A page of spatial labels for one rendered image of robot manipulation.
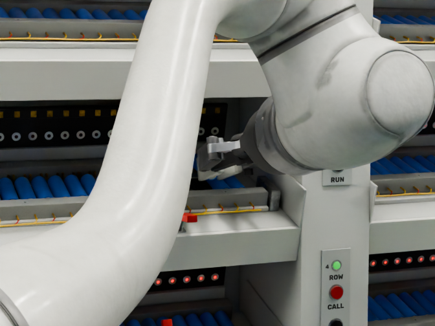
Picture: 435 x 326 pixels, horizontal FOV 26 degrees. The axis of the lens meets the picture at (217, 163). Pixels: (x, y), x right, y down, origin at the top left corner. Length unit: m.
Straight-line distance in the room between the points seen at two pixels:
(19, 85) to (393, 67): 0.43
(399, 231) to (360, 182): 0.09
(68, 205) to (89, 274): 0.59
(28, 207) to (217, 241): 0.22
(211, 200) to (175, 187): 0.55
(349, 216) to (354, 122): 0.41
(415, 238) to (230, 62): 0.34
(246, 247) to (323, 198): 0.11
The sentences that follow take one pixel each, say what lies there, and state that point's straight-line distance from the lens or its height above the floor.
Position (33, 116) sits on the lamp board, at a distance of 1.20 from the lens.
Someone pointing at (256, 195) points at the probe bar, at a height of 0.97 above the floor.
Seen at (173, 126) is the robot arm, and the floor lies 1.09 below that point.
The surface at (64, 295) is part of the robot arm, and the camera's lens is 0.50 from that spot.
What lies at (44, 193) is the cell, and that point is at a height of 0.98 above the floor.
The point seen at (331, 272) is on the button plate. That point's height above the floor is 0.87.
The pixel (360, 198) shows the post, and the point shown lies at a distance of 1.18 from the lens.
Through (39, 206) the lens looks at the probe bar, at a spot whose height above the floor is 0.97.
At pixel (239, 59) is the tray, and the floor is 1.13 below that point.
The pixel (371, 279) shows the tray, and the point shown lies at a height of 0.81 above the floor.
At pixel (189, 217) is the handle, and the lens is 1.03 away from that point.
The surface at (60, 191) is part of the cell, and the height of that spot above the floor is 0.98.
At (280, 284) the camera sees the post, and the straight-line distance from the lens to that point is 1.22.
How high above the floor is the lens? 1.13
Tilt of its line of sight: 6 degrees down
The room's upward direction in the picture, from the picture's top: straight up
